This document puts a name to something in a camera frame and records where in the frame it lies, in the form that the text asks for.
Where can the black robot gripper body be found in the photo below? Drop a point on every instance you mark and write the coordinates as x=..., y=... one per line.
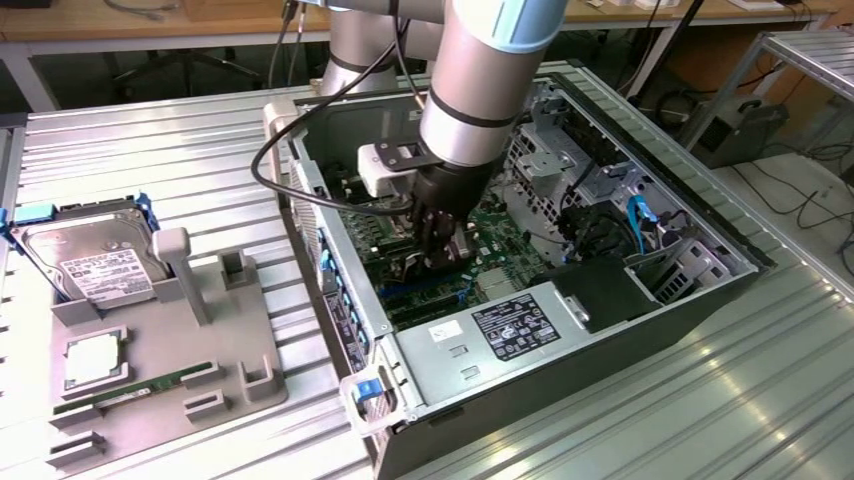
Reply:
x=450, y=192

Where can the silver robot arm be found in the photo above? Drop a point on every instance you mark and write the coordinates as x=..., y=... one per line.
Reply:
x=468, y=100

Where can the installed dark RAM stick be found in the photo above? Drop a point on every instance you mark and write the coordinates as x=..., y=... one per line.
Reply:
x=394, y=248

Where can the green motherboard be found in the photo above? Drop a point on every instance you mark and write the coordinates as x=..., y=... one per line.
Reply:
x=508, y=240

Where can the silver chipset heat sink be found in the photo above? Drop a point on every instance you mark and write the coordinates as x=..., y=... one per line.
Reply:
x=497, y=287

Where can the blue expansion slot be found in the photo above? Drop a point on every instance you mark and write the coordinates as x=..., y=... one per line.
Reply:
x=394, y=289

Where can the metal drive cage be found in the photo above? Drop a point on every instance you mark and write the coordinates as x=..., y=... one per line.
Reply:
x=541, y=200

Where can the black plastic air shroud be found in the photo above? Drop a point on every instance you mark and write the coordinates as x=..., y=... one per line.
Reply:
x=594, y=295

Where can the grey power supply unit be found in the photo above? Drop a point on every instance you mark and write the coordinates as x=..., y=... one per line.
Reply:
x=468, y=365

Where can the blue case latch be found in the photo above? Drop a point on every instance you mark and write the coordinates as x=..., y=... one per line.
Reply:
x=368, y=390

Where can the open black PC case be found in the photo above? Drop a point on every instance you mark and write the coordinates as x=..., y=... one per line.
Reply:
x=601, y=375

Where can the grey parts rack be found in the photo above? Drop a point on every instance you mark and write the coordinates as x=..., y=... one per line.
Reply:
x=167, y=350

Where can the black box on floor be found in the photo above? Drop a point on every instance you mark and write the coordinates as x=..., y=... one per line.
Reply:
x=741, y=130

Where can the wooden desk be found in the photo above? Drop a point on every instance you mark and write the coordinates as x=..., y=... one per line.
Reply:
x=635, y=12
x=134, y=25

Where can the black office chair base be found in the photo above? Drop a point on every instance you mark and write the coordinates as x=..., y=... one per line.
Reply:
x=194, y=60

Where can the green RAM stick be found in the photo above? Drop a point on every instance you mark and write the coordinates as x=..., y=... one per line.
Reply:
x=161, y=385

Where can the silver hard disk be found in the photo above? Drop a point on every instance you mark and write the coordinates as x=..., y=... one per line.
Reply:
x=87, y=250

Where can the silver CPU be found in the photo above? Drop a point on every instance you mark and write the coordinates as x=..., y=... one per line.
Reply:
x=97, y=360

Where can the blue disk caddy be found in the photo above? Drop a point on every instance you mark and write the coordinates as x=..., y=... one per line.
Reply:
x=34, y=215

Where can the metal slat table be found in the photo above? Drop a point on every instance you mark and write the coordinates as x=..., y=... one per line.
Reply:
x=815, y=50

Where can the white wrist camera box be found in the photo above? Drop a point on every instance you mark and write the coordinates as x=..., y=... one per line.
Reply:
x=381, y=170

